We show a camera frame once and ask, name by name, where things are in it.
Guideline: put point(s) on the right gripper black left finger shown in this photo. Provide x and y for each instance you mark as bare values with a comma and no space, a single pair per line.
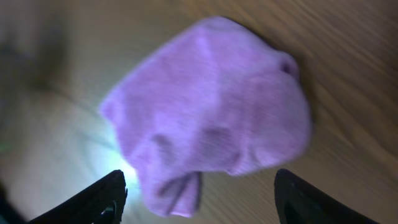
101,202

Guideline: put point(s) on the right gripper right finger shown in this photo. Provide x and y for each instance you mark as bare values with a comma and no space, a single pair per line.
298,202

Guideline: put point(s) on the purple microfibre cloth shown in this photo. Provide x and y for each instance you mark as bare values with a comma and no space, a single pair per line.
214,99

